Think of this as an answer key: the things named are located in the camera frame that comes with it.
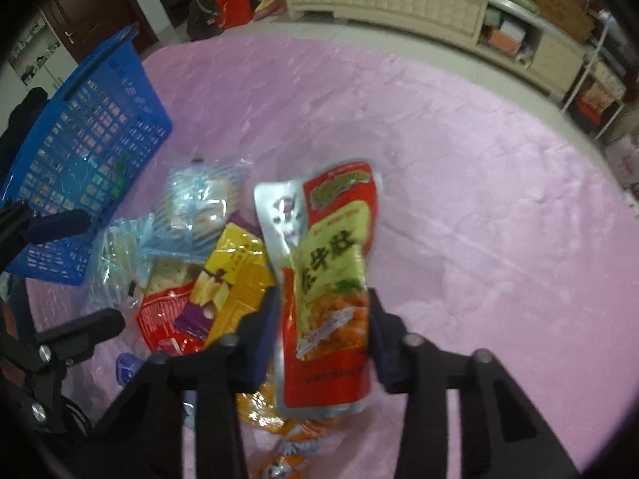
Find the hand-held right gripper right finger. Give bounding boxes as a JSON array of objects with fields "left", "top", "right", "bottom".
[{"left": 367, "top": 288, "right": 582, "bottom": 479}]

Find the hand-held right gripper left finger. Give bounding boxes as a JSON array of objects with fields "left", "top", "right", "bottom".
[{"left": 75, "top": 287, "right": 281, "bottom": 479}]

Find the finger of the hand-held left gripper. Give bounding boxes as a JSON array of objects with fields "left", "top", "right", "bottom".
[
  {"left": 0, "top": 202, "right": 91, "bottom": 273},
  {"left": 29, "top": 308, "right": 125, "bottom": 376}
]

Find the yellow purple chip packet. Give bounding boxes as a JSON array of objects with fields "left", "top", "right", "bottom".
[{"left": 175, "top": 212, "right": 278, "bottom": 355}]

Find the red green snack pouch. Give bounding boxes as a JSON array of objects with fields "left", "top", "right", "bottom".
[{"left": 254, "top": 160, "right": 384, "bottom": 419}]

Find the blue plastic basket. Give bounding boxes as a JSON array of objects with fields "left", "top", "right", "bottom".
[{"left": 0, "top": 24, "right": 173, "bottom": 286}]

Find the small blue packet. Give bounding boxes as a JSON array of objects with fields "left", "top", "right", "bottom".
[{"left": 116, "top": 352, "right": 145, "bottom": 385}]

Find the orange snack packet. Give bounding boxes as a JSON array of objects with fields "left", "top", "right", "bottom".
[{"left": 234, "top": 379, "right": 288, "bottom": 432}]

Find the blue clear biscuit packet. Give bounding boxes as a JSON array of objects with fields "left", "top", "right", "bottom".
[
  {"left": 152, "top": 158, "right": 250, "bottom": 263},
  {"left": 90, "top": 214, "right": 155, "bottom": 310}
]

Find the red snack packet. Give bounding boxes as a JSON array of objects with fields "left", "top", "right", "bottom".
[{"left": 136, "top": 282, "right": 210, "bottom": 357}]

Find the orange sausage packet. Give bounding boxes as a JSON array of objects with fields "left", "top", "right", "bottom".
[{"left": 247, "top": 412, "right": 350, "bottom": 479}]

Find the clear square cracker packet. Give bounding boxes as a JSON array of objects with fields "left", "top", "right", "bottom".
[{"left": 145, "top": 257, "right": 205, "bottom": 295}]

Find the white glass-door cabinet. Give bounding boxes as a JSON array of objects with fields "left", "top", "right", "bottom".
[{"left": 7, "top": 12, "right": 78, "bottom": 98}]

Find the pink blanket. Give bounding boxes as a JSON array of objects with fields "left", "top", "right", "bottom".
[{"left": 25, "top": 30, "right": 639, "bottom": 479}]

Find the brown wooden door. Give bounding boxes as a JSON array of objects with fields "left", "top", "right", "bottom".
[{"left": 42, "top": 0, "right": 151, "bottom": 68}]

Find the black bag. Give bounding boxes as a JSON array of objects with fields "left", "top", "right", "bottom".
[{"left": 187, "top": 0, "right": 225, "bottom": 41}]

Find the red bag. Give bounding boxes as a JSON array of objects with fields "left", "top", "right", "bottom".
[{"left": 217, "top": 0, "right": 253, "bottom": 31}]

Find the pink purple folded mat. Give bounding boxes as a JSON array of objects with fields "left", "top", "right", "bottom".
[{"left": 254, "top": 0, "right": 288, "bottom": 23}]

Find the white pink bag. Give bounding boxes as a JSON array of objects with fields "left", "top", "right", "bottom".
[{"left": 604, "top": 135, "right": 639, "bottom": 190}]

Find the red box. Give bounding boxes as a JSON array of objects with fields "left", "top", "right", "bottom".
[{"left": 574, "top": 95, "right": 617, "bottom": 125}]

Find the orange box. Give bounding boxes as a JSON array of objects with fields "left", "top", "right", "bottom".
[{"left": 486, "top": 27, "right": 525, "bottom": 53}]

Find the white metal shelf rack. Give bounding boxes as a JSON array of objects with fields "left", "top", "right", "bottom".
[{"left": 562, "top": 7, "right": 639, "bottom": 141}]

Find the cardboard box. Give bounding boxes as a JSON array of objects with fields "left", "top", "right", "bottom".
[{"left": 534, "top": 0, "right": 597, "bottom": 43}]

